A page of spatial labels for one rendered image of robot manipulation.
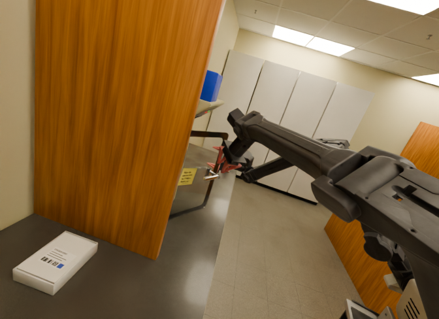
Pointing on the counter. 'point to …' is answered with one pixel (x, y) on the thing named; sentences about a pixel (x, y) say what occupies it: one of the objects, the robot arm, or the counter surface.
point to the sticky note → (187, 175)
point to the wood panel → (117, 105)
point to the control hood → (208, 105)
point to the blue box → (211, 86)
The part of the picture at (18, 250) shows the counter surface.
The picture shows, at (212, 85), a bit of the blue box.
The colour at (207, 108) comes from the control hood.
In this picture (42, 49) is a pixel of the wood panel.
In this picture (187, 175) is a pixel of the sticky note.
